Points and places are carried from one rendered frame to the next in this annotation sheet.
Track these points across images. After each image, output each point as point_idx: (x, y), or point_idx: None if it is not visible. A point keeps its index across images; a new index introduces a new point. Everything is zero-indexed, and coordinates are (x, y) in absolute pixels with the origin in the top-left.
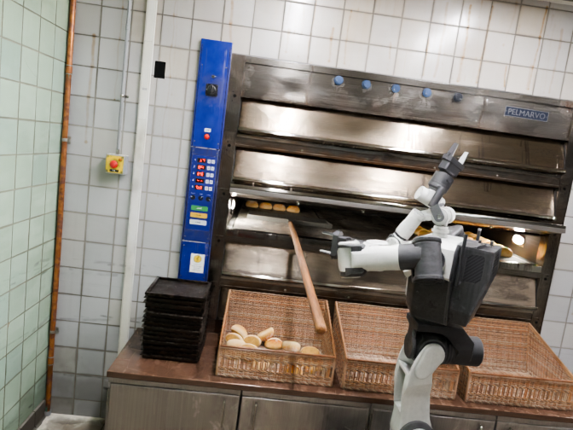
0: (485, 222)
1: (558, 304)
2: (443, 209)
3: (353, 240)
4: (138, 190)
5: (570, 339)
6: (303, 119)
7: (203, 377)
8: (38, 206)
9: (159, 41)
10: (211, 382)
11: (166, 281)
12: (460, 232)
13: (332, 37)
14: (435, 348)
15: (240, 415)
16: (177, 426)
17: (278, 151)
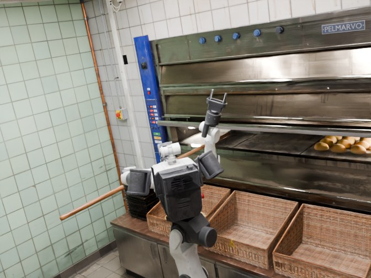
0: (306, 133)
1: None
2: (160, 147)
3: (163, 160)
4: (133, 126)
5: None
6: (191, 71)
7: (142, 230)
8: (93, 140)
9: (121, 44)
10: (143, 234)
11: None
12: (203, 156)
13: (191, 13)
14: (173, 232)
15: (159, 253)
16: (139, 253)
17: (183, 94)
